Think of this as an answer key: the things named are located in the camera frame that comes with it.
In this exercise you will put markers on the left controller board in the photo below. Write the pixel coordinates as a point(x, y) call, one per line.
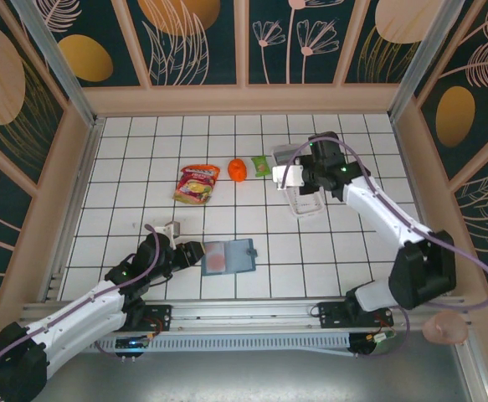
point(130, 343)

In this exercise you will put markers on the orange toy fruit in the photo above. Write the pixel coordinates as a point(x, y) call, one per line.
point(237, 170)

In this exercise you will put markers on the white card with red circle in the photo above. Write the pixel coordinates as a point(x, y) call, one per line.
point(216, 261)

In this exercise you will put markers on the teal card holder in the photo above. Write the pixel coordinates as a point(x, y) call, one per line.
point(239, 257)

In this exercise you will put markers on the green snack packet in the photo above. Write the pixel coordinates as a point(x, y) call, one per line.
point(261, 166)

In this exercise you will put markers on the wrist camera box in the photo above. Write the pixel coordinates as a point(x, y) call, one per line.
point(172, 230)
point(298, 178)

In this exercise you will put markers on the light grey credit card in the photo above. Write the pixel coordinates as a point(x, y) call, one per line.
point(284, 151)

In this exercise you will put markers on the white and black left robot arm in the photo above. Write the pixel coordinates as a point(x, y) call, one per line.
point(72, 331)

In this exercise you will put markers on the aluminium corner post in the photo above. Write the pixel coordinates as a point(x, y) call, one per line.
point(56, 63)
point(422, 63)

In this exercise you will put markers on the controller board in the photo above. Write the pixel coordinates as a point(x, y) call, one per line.
point(367, 345)
point(130, 343)

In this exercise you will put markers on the aluminium mounting rail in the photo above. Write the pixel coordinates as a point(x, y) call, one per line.
point(248, 314)

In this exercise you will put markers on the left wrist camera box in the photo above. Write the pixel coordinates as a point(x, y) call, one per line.
point(172, 230)

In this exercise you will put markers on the right controller board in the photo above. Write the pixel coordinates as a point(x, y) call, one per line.
point(367, 345)

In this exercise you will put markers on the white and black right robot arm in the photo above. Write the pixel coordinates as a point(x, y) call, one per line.
point(386, 209)

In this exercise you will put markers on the aluminium side rail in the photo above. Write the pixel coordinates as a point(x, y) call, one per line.
point(85, 167)

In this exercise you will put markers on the red and yellow snack pouch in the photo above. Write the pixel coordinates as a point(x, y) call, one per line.
point(195, 184)

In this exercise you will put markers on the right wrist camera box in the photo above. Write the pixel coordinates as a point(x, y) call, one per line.
point(298, 178)

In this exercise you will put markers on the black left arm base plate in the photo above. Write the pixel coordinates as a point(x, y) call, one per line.
point(160, 316)

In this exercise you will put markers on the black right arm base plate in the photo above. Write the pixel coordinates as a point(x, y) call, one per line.
point(331, 314)

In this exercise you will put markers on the white plastic tray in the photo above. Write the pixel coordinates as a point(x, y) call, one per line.
point(308, 207)

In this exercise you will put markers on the pink plastic cup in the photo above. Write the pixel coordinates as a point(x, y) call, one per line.
point(444, 328)

